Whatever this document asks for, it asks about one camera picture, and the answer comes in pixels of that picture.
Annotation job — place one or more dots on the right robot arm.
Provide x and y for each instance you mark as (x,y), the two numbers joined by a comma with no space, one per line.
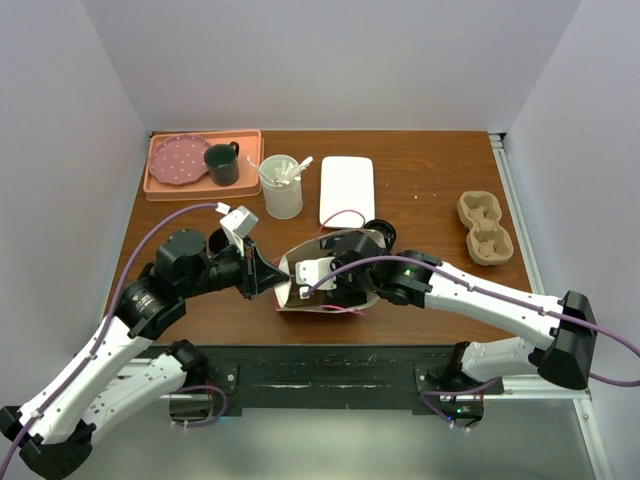
(552,337)

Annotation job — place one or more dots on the pink cakes paper bag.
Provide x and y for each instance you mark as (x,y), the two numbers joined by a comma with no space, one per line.
(290,295)

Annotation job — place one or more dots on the frosted white utensil cup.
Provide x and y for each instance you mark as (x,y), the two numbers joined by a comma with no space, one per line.
(284,202)

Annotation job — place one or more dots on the cardboard cup carrier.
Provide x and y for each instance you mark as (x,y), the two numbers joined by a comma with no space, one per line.
(488,243)

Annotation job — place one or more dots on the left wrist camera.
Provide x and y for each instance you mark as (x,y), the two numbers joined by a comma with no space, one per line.
(237,225)

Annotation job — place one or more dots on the black mounting base rail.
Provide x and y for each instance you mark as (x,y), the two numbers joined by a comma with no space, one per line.
(338,377)

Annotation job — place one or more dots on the wrapped white utensil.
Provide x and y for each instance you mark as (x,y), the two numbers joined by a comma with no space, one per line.
(280,170)

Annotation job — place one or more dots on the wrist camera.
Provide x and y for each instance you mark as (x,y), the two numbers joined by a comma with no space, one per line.
(311,272)
(237,225)

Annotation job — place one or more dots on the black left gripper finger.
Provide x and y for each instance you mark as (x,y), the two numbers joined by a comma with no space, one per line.
(270,279)
(267,260)

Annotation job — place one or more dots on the pink polka dot plate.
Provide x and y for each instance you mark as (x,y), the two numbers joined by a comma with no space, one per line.
(179,160)

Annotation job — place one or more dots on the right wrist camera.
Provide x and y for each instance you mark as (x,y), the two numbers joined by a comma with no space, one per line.
(311,272)

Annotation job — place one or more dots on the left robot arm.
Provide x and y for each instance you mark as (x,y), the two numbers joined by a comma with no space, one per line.
(57,430)

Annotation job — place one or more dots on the black coffee cup stack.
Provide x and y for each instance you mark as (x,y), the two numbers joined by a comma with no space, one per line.
(217,241)

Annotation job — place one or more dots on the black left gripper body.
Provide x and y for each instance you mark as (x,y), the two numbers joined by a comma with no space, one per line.
(246,282)

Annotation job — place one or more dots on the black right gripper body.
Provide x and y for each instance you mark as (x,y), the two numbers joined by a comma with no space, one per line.
(349,290)

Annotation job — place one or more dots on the dark green mug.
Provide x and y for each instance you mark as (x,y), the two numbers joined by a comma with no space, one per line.
(221,161)

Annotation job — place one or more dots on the salmon pink tray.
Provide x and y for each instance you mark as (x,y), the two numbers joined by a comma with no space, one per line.
(251,144)

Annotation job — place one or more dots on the white rectangular plate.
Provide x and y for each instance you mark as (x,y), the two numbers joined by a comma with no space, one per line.
(347,192)

